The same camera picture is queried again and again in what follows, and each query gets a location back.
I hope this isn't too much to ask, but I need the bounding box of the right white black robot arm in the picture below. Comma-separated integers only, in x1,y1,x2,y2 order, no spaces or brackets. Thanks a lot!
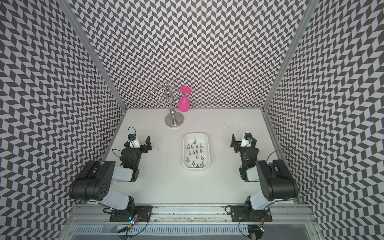
230,133,299,212

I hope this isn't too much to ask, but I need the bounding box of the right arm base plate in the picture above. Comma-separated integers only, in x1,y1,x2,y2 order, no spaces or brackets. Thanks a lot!
225,205,273,223

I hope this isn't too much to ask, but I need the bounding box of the pink plastic wine glass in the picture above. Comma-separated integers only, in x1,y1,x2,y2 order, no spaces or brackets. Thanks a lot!
178,86,192,112

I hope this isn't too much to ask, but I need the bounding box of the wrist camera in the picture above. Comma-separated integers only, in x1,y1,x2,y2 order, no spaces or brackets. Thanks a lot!
128,134,140,149
241,133,252,148

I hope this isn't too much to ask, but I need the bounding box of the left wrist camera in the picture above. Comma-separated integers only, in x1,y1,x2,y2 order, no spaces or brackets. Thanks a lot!
128,134,140,149

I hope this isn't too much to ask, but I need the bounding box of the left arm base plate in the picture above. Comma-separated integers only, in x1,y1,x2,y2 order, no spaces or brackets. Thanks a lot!
109,205,153,223

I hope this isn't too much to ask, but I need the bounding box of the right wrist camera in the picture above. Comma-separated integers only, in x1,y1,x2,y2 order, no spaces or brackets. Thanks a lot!
241,133,252,148

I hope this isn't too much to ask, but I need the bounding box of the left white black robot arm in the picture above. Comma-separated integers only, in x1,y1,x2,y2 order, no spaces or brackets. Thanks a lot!
69,134,152,215

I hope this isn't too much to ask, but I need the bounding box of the aluminium front rail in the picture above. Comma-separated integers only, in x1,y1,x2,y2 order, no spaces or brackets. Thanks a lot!
65,204,318,226

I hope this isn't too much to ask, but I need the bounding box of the chrome glass holder stand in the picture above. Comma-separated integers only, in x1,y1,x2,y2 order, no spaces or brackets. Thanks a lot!
151,81,185,129

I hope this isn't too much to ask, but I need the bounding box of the white rectangular storage tray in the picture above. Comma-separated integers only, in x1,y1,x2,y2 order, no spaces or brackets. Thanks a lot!
183,133,211,170

